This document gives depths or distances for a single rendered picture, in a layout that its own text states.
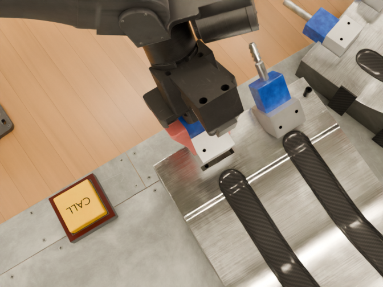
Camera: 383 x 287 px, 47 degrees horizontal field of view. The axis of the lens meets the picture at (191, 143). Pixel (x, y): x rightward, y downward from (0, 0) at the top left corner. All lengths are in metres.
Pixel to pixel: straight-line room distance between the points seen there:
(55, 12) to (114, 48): 0.41
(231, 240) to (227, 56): 0.33
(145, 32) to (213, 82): 0.08
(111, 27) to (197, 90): 0.10
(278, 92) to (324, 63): 0.15
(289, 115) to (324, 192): 0.12
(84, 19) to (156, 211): 0.38
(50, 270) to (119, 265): 0.11
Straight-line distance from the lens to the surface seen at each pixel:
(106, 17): 0.41
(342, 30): 0.75
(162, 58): 0.48
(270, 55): 0.80
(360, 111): 0.75
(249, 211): 0.63
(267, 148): 0.64
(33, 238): 0.75
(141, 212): 0.71
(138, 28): 0.42
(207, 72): 0.46
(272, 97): 0.61
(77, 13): 0.40
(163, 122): 0.50
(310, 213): 0.64
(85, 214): 0.69
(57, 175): 0.76
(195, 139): 0.58
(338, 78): 0.74
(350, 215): 0.65
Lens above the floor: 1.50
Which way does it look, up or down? 73 degrees down
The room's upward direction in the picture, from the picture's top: 7 degrees counter-clockwise
